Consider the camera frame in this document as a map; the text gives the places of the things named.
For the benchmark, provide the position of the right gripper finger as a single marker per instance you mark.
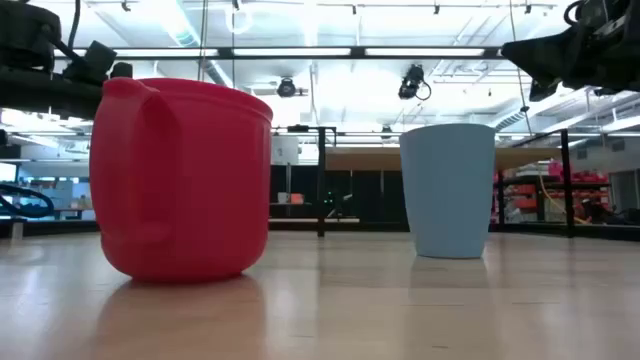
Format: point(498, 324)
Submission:
point(547, 55)
point(542, 89)

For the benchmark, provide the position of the light blue plastic cup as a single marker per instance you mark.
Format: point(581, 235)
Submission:
point(447, 195)

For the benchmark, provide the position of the red plastic mug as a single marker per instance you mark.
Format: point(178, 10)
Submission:
point(190, 190)

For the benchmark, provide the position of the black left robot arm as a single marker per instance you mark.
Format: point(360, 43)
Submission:
point(25, 35)

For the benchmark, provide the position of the rack with red bins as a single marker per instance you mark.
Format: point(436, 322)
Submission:
point(525, 202)

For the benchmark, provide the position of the black partition panels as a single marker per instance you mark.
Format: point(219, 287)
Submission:
point(367, 195)

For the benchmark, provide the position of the small white cup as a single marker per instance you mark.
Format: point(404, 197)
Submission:
point(283, 198)

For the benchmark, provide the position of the small orange box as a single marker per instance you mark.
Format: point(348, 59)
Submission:
point(297, 198)

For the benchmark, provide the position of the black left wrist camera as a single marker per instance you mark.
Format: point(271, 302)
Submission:
point(92, 62)

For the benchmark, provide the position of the wooden shelf with black frame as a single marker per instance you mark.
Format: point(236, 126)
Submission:
point(380, 159)

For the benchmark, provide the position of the black overhead frame bar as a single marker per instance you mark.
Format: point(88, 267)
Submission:
point(357, 52)

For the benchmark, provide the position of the black table border rail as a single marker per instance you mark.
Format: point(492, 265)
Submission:
point(370, 227)

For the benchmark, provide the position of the round black ceiling camera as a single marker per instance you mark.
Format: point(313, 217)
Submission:
point(286, 88)

